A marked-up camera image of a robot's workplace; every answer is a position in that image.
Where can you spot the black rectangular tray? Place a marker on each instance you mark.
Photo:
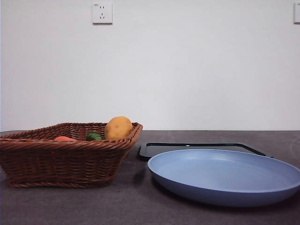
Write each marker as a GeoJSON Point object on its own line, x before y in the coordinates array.
{"type": "Point", "coordinates": [144, 153]}

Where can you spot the green pepper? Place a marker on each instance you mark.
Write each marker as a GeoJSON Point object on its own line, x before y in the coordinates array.
{"type": "Point", "coordinates": [93, 137]}

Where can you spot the yellow-brown potato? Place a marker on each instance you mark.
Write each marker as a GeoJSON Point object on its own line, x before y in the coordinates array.
{"type": "Point", "coordinates": [118, 129]}

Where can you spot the blue round plate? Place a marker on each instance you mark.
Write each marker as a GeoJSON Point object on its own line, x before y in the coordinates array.
{"type": "Point", "coordinates": [222, 178]}

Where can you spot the orange carrot with green leaves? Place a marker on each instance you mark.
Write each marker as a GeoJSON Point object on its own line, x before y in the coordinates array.
{"type": "Point", "coordinates": [64, 138]}

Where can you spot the brown wicker basket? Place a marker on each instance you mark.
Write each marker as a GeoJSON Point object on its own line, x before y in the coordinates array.
{"type": "Point", "coordinates": [58, 164]}

